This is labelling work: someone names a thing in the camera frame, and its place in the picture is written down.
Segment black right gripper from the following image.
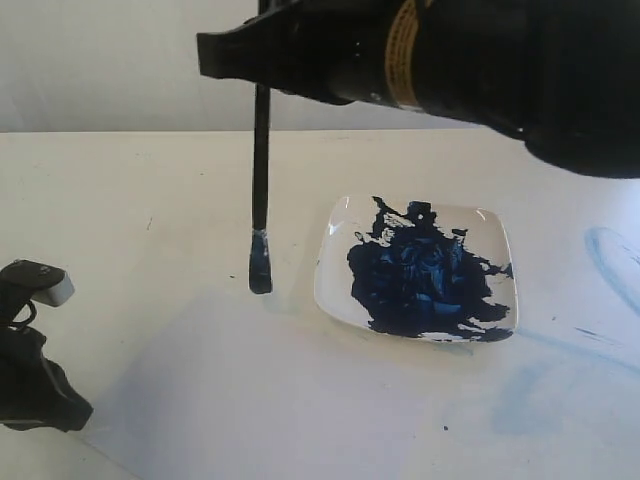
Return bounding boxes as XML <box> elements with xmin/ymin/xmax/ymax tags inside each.
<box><xmin>196</xmin><ymin>1</ymin><xmax>430</xmax><ymax>108</ymax></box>

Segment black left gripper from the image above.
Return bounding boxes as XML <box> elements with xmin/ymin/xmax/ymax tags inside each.
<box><xmin>1</xmin><ymin>328</ymin><xmax>94</xmax><ymax>432</ymax></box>

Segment black paintbrush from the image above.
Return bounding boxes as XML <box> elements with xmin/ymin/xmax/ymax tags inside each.
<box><xmin>249</xmin><ymin>85</ymin><xmax>273</xmax><ymax>295</ymax></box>

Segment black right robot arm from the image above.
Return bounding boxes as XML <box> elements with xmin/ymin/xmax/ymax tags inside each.
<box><xmin>196</xmin><ymin>0</ymin><xmax>639</xmax><ymax>179</ymax></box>

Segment white sheet of paper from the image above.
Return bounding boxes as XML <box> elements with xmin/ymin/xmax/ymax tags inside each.
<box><xmin>85</xmin><ymin>293</ymin><xmax>508</xmax><ymax>479</ymax></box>

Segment white plate with blue paint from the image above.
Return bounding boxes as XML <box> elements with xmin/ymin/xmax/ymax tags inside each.
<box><xmin>314</xmin><ymin>195</ymin><xmax>518</xmax><ymax>343</ymax></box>

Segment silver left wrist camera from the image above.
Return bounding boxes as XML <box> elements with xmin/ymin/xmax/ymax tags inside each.
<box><xmin>1</xmin><ymin>259</ymin><xmax>75</xmax><ymax>307</ymax></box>

